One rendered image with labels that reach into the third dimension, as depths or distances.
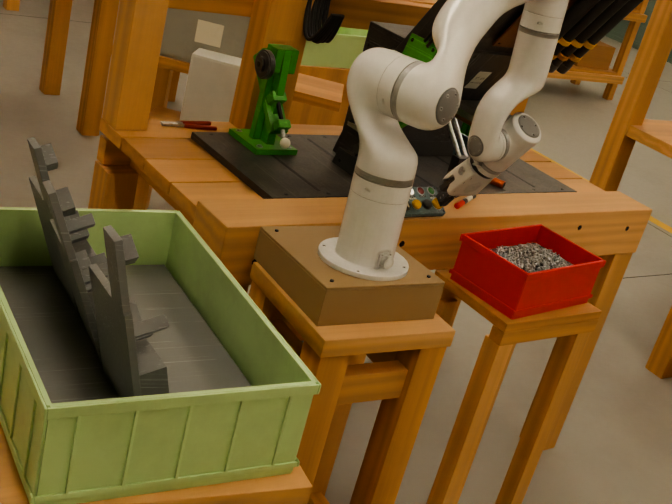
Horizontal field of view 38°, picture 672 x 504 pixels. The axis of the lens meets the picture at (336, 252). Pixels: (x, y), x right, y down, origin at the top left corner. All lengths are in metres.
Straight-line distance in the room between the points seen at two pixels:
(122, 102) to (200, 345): 0.99
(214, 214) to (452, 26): 0.65
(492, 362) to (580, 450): 1.26
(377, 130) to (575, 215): 1.06
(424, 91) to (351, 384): 0.60
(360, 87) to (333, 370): 0.55
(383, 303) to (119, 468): 0.72
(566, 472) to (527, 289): 1.22
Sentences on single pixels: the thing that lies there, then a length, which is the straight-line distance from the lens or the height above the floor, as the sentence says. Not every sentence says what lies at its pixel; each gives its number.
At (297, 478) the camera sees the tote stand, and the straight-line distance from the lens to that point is 1.58.
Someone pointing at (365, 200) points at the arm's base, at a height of 1.08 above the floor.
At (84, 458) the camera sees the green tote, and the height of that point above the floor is 0.87.
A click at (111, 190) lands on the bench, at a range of 2.65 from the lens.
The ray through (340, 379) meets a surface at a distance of 1.93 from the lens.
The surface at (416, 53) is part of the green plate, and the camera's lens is 2.60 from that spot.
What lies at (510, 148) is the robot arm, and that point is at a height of 1.16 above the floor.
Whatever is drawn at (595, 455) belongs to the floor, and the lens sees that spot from 3.53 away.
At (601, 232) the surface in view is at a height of 0.83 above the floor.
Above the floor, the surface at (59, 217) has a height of 1.11.
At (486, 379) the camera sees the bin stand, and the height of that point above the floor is 0.64.
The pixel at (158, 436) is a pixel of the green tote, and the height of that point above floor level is 0.89.
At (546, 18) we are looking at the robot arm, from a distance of 2.19.
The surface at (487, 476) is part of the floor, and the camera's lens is 3.19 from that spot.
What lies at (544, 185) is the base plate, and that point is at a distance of 2.99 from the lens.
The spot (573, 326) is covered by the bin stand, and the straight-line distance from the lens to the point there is 2.45.
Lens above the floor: 1.72
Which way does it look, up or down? 23 degrees down
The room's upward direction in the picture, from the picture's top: 15 degrees clockwise
